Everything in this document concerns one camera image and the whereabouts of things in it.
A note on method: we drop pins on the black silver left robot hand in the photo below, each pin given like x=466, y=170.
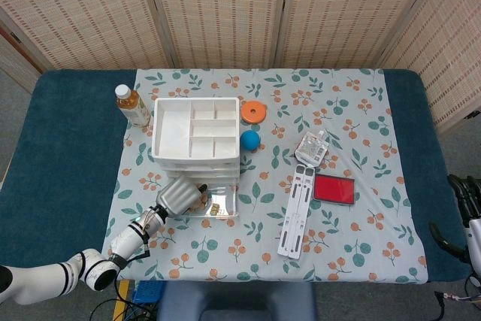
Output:
x=178, y=195

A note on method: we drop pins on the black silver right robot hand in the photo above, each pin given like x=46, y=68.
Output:
x=474, y=238

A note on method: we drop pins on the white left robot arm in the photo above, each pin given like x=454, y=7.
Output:
x=127, y=238

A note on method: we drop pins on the small tan wooden blocks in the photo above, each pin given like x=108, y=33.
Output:
x=202, y=202

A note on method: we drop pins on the gold binder clips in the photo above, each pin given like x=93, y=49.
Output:
x=215, y=209

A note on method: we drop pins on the blue ball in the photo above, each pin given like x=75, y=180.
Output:
x=250, y=140

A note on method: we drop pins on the floral light blue tablecloth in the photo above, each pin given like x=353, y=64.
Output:
x=263, y=238

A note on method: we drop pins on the amber tea bottle white cap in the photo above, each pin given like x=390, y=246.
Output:
x=133, y=108

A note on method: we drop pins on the blue plastic crate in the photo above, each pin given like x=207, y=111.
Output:
x=148, y=292

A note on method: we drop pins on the orange round disc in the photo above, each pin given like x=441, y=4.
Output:
x=248, y=114

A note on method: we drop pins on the teal table cover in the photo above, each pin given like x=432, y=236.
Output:
x=67, y=167

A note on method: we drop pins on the white folding laptop stand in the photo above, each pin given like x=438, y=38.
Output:
x=297, y=215

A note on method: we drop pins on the blue grey chair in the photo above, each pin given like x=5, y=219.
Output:
x=236, y=302

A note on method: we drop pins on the clear plastic packet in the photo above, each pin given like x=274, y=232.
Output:
x=312, y=148

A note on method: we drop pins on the red ink pad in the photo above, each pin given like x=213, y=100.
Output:
x=334, y=190

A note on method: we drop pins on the woven bamboo folding screen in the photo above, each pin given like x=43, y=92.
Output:
x=225, y=9

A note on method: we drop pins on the white plastic drawer organizer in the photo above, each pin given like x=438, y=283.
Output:
x=173, y=129

